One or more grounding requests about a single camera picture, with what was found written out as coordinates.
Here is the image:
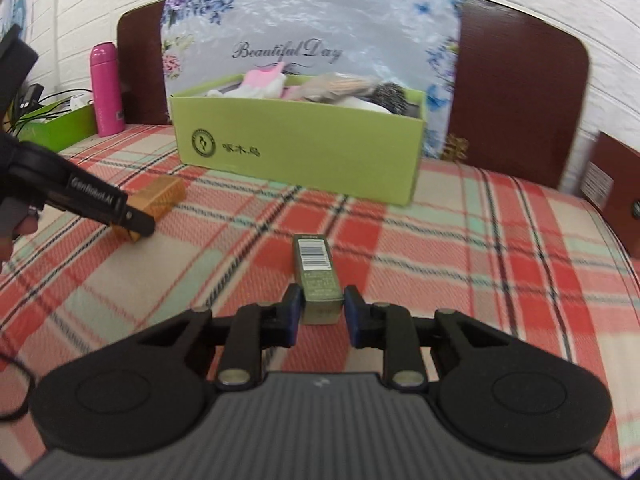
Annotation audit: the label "silver blue long box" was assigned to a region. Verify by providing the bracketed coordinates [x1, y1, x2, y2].
[293, 234, 343, 325]

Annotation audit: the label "gold brown small box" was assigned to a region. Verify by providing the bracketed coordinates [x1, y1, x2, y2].
[111, 176, 186, 243]

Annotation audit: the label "white glove pink cuff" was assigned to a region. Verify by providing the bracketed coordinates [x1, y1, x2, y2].
[206, 62, 297, 99]

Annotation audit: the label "bag of toothpicks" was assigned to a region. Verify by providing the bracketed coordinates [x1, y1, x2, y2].
[297, 73, 380, 103]

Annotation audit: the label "person left hand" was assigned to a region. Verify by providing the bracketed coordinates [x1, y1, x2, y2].
[0, 209, 39, 263]

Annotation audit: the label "small green tray box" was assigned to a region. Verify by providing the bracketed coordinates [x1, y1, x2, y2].
[14, 99, 98, 153]

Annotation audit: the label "plaid bed sheet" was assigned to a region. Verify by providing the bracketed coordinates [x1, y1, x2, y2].
[1, 126, 639, 474]

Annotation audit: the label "pink thermos bottle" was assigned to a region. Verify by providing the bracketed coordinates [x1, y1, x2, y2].
[89, 42, 125, 136]

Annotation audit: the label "light green cardboard box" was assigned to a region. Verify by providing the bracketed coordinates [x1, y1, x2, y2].
[169, 75, 426, 206]

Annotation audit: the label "dark brown wooden headboard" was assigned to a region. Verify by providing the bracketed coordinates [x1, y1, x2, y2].
[116, 0, 589, 188]

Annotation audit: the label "floral plastic wrapped pillow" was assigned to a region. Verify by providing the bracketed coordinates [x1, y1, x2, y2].
[160, 0, 463, 158]

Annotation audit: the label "black cables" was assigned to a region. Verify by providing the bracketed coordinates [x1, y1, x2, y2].
[4, 84, 94, 137]

